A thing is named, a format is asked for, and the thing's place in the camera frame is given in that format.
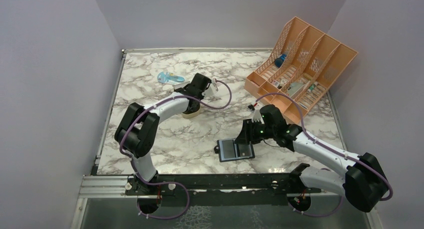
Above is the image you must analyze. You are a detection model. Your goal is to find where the grey pouch in rack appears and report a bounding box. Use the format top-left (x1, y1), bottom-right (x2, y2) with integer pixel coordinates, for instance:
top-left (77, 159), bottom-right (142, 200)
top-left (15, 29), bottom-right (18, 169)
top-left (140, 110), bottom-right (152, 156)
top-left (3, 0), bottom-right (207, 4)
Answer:
top-left (286, 81), bottom-right (305, 100)

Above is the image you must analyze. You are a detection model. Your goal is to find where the blue round object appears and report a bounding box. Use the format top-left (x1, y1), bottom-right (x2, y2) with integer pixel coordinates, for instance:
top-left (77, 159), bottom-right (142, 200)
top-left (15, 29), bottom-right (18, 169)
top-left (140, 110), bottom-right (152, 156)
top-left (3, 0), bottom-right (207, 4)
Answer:
top-left (274, 53), bottom-right (287, 68)

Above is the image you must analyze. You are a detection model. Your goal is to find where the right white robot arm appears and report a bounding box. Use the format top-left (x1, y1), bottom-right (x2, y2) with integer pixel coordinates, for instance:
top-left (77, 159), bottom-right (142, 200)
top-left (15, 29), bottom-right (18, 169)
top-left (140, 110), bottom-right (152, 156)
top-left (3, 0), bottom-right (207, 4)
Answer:
top-left (235, 104), bottom-right (389, 213)

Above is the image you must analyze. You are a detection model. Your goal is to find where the gold oval tray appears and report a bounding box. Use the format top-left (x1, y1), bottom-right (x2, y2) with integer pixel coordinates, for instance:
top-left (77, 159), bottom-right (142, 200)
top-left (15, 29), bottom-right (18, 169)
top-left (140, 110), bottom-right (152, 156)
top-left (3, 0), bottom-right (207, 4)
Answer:
top-left (182, 105), bottom-right (201, 119)

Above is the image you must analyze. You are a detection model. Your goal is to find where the black card holder wallet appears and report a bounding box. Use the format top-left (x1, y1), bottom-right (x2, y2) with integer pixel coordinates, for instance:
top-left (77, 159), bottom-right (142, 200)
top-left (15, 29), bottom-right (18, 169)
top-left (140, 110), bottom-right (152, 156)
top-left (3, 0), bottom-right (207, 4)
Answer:
top-left (213, 138), bottom-right (256, 163)

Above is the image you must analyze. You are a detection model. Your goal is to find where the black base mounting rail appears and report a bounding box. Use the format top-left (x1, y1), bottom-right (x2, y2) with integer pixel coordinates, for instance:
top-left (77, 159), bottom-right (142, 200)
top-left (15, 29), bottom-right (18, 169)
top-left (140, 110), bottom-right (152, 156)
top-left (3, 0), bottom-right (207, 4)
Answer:
top-left (124, 173), bottom-right (321, 207)

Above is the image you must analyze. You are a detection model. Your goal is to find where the black credit card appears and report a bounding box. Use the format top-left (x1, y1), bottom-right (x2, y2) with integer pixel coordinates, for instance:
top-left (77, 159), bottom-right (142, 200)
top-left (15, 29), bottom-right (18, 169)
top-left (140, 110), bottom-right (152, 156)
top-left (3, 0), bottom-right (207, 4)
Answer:
top-left (221, 139), bottom-right (236, 159)
top-left (237, 144), bottom-right (253, 158)

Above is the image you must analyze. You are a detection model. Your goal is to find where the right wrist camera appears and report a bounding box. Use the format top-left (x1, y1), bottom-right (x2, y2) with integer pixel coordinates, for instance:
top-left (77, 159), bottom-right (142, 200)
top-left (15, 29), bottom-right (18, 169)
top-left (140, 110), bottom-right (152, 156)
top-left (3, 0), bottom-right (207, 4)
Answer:
top-left (247, 102), bottom-right (262, 123)

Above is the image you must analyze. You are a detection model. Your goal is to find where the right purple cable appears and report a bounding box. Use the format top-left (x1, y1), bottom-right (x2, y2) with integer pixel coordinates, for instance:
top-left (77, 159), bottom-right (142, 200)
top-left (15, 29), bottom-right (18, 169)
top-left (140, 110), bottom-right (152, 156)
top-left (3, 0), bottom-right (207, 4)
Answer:
top-left (255, 92), bottom-right (394, 218)

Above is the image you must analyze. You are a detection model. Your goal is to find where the purple cable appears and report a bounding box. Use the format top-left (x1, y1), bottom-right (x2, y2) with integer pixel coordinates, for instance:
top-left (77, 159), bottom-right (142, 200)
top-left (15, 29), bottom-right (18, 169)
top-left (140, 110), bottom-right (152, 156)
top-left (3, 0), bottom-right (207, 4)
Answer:
top-left (119, 79), bottom-right (233, 220)
top-left (255, 92), bottom-right (394, 218)

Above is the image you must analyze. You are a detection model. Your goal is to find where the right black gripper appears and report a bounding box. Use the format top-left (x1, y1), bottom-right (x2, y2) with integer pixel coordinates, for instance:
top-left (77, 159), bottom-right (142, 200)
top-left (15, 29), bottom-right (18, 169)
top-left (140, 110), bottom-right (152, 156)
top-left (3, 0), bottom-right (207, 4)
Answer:
top-left (234, 118), bottom-right (276, 145)

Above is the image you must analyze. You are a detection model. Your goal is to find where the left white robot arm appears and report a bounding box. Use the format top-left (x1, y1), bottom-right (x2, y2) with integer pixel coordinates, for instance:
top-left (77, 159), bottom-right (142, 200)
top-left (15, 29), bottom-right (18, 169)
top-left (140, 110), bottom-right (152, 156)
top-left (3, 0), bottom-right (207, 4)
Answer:
top-left (114, 73), bottom-right (216, 195)

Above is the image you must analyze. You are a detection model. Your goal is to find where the orange file organizer rack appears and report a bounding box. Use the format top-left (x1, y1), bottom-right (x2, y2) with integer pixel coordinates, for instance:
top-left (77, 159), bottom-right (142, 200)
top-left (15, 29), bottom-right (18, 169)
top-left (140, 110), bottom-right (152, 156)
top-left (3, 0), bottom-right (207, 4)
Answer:
top-left (244, 16), bottom-right (358, 124)

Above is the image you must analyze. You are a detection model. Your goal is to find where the blue blister pack item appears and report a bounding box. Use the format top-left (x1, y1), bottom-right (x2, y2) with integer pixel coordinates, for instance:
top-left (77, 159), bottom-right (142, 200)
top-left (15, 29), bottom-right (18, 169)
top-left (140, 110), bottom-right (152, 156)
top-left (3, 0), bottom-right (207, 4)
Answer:
top-left (156, 71), bottom-right (186, 86)

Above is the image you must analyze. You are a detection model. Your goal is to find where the small box in rack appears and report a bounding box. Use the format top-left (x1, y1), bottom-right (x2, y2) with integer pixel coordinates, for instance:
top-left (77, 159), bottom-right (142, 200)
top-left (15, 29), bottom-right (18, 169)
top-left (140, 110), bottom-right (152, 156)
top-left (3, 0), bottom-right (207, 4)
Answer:
top-left (271, 78), bottom-right (288, 89)

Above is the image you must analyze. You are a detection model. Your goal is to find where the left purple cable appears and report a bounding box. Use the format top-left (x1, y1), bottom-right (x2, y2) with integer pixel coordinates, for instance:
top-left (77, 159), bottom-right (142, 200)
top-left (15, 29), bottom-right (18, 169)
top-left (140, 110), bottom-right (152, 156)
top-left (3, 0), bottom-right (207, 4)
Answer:
top-left (119, 79), bottom-right (233, 220)

